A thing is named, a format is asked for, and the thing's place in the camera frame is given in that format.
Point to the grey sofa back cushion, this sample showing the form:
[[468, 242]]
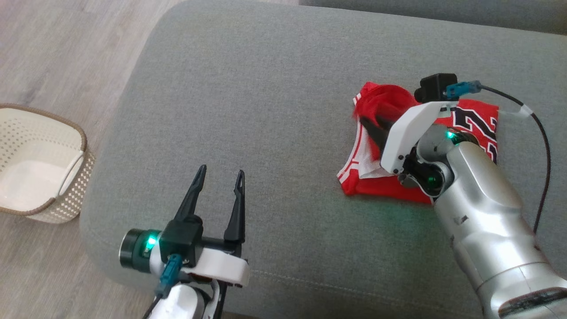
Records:
[[443, 11]]

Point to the red white basketball jersey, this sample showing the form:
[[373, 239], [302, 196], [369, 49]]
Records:
[[385, 99]]

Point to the cream woven laundry basket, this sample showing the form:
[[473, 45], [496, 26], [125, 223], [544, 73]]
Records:
[[26, 146]]

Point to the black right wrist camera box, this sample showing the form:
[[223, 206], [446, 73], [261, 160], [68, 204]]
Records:
[[434, 87]]

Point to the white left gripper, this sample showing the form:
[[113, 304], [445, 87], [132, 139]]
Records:
[[221, 268]]

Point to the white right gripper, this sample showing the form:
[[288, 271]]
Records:
[[405, 133]]

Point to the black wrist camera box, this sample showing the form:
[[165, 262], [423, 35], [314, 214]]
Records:
[[434, 87], [181, 239]]

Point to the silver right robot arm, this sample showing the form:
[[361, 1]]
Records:
[[483, 221]]

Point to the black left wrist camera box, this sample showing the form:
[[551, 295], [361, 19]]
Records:
[[181, 239]]

